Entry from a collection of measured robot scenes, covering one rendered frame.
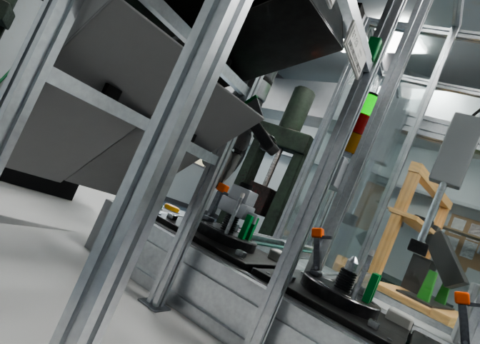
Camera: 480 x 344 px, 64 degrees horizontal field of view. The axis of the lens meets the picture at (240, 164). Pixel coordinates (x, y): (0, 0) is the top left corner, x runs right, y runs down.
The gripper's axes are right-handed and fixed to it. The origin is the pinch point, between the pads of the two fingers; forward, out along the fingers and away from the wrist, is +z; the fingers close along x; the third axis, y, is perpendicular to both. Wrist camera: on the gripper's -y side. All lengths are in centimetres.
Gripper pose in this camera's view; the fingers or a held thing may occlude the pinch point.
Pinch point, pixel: (218, 183)
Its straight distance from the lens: 83.2
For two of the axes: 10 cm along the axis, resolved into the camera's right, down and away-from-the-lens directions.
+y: -8.1, -3.2, 5.0
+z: -4.0, 9.1, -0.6
